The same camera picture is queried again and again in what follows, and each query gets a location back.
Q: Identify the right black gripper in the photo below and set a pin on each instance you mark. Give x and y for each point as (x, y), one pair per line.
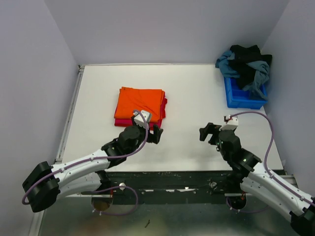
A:
(211, 128)

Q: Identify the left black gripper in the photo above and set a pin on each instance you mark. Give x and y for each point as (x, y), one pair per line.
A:
(154, 138)

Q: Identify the pink t shirt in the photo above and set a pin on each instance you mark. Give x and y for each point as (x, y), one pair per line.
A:
(123, 122)

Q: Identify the orange t shirt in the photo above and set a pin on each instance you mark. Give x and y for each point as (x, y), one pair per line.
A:
(150, 100)

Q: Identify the grey blue t shirt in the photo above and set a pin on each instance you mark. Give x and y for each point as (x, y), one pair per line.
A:
(261, 76)

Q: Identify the black t shirt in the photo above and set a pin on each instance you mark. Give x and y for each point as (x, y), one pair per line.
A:
(242, 58)

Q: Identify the teal blue t shirt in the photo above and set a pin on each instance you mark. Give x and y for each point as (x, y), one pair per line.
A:
(222, 63)

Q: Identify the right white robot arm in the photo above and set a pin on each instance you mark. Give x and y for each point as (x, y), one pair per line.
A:
(254, 178)

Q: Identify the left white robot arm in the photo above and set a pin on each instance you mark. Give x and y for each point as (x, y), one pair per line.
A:
(46, 183)

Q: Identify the blue plastic bin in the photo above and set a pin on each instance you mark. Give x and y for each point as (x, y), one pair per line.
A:
(237, 98)

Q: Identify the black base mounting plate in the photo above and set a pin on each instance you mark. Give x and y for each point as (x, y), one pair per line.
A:
(167, 188)

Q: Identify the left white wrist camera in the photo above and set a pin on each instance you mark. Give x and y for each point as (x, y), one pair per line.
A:
(141, 118)

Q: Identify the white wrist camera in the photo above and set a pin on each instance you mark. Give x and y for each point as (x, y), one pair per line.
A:
(231, 123)
(141, 118)

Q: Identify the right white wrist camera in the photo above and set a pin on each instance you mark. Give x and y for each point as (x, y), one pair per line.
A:
(231, 123)

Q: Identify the aluminium frame rail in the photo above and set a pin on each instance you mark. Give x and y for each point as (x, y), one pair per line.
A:
(37, 218)

